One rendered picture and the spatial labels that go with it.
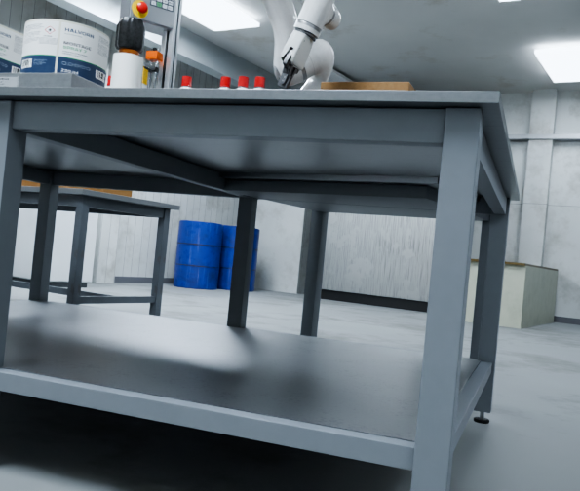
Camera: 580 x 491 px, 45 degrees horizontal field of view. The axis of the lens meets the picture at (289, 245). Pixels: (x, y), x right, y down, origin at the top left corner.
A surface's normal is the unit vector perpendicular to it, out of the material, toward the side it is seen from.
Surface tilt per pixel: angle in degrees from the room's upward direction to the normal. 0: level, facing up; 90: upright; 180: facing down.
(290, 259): 90
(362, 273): 90
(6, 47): 90
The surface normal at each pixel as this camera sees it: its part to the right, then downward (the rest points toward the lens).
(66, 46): 0.29, 0.01
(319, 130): -0.33, -0.04
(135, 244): 0.86, 0.07
